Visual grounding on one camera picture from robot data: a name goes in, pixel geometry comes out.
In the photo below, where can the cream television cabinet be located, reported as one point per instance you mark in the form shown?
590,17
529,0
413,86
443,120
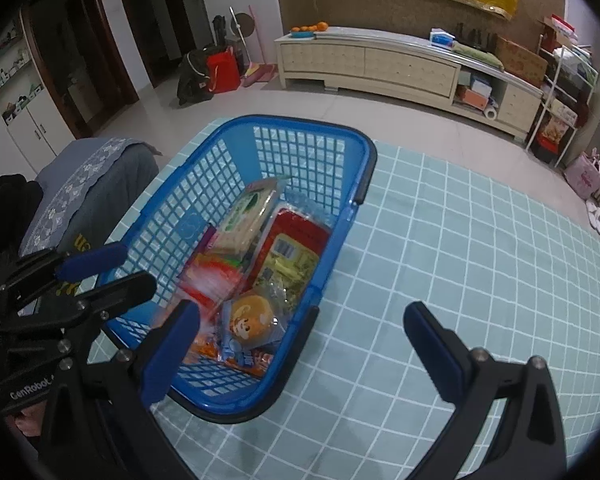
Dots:
380,65

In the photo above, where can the person's left hand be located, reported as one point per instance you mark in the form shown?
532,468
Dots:
29,422

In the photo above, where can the clear cartoon bun packet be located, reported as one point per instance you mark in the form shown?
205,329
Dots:
250,317

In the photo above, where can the small round wall panel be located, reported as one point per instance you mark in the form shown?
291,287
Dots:
247,24

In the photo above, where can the pink broom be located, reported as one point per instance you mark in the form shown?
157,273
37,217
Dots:
259,72

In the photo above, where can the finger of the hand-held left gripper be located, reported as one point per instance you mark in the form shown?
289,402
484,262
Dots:
125,292
92,260

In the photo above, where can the pink tote bag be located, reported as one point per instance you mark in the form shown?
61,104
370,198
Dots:
585,175

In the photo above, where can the black antenna router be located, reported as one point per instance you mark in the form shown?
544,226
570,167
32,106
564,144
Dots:
475,37

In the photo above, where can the green folded cushion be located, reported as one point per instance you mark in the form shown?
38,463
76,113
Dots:
477,56

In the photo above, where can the dark cloth yellow print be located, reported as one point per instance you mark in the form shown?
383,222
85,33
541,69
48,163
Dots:
77,245

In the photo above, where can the dark wooden door frame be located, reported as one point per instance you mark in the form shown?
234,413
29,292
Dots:
195,20
115,60

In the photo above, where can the magenta snack packet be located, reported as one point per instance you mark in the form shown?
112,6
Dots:
207,242

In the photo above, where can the white pole mop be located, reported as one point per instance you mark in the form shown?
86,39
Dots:
239,35

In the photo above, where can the large clear blue snack packet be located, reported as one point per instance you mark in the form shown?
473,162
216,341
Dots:
305,205

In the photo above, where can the black fleece garment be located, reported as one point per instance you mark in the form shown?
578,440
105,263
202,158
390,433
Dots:
5,205

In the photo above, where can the white shelf cabinet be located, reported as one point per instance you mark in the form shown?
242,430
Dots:
35,125

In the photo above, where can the teal checked tablecloth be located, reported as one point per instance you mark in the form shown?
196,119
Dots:
430,260

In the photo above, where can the red white open box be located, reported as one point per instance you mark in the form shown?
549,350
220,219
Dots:
557,30

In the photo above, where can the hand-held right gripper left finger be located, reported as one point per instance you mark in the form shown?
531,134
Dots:
172,350

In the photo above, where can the red bag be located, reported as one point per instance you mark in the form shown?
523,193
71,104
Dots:
224,70

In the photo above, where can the brown cardboard box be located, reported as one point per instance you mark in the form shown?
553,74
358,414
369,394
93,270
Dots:
522,62

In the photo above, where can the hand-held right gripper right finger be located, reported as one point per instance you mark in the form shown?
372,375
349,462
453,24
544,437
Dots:
432,352

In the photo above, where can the small white box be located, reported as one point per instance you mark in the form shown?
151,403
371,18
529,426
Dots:
564,109

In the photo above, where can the small red snack packet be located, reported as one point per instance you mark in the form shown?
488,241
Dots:
205,282

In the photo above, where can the blue plastic basket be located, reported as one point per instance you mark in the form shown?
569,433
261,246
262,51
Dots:
342,225

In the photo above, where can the blue plate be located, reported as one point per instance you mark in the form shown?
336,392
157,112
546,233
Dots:
301,35

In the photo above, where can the white paper roll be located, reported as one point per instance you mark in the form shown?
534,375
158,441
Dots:
489,112

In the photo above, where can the blue white tissue box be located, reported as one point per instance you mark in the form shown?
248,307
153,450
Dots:
441,37

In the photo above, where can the white slipper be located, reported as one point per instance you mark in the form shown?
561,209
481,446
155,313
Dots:
592,206
596,221

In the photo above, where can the orange printed gift box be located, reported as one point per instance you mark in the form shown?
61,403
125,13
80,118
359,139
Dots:
554,134

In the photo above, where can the black tall bag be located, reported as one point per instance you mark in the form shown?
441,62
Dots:
219,30

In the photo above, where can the grey lace covered armchair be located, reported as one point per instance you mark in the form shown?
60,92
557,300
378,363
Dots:
105,175

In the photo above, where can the long green white cracker packet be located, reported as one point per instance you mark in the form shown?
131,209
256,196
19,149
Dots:
245,215

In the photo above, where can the large red snack packet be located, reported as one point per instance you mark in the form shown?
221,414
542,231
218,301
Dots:
295,240

